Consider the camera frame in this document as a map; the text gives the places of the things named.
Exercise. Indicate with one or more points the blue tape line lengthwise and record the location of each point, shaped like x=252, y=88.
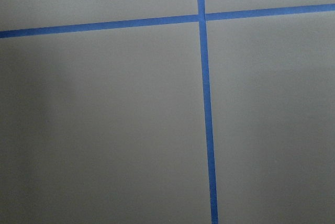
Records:
x=207, y=111

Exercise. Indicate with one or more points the blue tape line crosswise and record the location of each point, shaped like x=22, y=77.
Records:
x=167, y=20

